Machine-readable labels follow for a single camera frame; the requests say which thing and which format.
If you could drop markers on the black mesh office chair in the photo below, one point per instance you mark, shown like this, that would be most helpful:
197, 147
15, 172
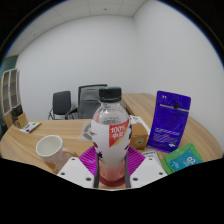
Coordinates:
74, 111

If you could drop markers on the white mug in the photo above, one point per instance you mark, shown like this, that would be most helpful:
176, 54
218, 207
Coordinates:
50, 148

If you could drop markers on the wooden side desk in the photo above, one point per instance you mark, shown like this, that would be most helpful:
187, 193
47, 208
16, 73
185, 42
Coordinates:
140, 100

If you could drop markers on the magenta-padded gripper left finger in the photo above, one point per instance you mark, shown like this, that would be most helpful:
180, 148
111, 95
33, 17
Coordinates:
75, 170

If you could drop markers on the small black chair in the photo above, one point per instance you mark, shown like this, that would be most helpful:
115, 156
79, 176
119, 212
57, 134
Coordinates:
61, 101

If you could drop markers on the purple standing pouch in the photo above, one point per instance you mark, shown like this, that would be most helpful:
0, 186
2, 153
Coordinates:
168, 123

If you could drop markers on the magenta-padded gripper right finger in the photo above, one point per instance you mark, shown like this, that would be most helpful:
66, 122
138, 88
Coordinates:
146, 170

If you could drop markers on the small yellow-brown box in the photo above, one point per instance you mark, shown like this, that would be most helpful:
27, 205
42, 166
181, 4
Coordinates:
138, 138

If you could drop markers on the white green leaflet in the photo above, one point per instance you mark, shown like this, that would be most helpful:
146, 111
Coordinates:
30, 126

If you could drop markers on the green flat pouch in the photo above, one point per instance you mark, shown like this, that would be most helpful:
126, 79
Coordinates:
183, 160

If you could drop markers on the small box with white label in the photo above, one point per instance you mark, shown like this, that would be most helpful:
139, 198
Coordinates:
151, 156

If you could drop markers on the clear drink bottle black cap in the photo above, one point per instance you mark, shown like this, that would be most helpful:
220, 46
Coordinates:
110, 130

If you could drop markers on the flat round red coaster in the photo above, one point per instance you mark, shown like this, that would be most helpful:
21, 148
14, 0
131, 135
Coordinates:
112, 182

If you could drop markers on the stack of brown cardboard boxes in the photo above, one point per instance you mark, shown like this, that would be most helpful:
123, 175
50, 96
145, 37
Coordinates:
18, 118

